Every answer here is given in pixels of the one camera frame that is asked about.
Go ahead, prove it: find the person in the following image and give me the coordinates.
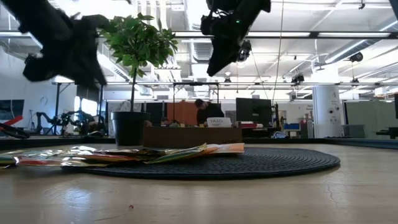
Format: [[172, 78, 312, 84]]
[[194, 98, 225, 127]]

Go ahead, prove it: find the round black stage light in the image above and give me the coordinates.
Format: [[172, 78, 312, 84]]
[[348, 51, 364, 63]]

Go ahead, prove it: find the brown wooden tea organizer box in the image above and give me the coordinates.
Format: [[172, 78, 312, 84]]
[[142, 120, 244, 148]]

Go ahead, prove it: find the orange partition wall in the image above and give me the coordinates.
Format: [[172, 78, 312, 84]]
[[167, 101, 200, 127]]

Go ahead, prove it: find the orange Tazo tea packet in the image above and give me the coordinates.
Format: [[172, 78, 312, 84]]
[[203, 142, 246, 156]]

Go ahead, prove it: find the dark wall screen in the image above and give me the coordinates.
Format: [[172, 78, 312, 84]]
[[0, 99, 25, 121]]

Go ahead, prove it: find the white round pillar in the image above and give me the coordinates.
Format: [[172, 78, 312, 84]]
[[312, 85, 343, 139]]

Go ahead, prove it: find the red strap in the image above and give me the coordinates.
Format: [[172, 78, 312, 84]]
[[0, 114, 24, 131]]

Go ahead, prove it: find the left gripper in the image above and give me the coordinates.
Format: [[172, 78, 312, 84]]
[[0, 0, 112, 91]]

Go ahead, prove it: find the ribbed ventilation duct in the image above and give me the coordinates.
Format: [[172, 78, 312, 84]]
[[192, 39, 213, 63]]

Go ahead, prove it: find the black background robot rig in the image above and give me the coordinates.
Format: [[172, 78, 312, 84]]
[[33, 109, 108, 137]]

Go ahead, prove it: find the black ceiling-mounted camera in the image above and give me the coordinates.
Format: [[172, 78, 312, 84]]
[[238, 39, 252, 62]]

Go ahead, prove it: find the black computer monitor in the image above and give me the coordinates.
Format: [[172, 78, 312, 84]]
[[235, 97, 274, 127]]

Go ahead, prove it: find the black background truss rail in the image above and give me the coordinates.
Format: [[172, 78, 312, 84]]
[[51, 80, 398, 88]]

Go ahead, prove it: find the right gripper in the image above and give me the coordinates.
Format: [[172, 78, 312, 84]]
[[206, 0, 272, 77]]

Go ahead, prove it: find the red flat box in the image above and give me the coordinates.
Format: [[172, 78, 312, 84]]
[[238, 121, 265, 129]]

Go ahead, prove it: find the lemon lime green tea bag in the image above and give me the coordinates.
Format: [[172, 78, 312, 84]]
[[0, 154, 19, 170], [144, 142, 208, 165]]

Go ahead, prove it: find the black aluminium table frame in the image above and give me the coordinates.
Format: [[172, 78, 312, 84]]
[[0, 135, 398, 150]]

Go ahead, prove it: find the black curved hose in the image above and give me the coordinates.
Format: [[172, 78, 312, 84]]
[[0, 123, 31, 140]]

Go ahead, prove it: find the round dark woven placemat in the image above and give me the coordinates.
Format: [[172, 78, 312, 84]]
[[60, 146, 341, 180]]

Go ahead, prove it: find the grey green partition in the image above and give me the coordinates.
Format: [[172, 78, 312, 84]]
[[345, 100, 397, 139]]

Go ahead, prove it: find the white Tazo tea packet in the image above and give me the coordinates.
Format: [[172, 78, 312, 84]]
[[206, 117, 233, 128]]

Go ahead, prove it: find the green plant in black pot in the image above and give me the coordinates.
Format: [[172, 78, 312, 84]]
[[98, 12, 178, 147]]

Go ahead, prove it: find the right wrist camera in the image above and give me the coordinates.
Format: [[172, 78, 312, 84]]
[[200, 12, 220, 37]]

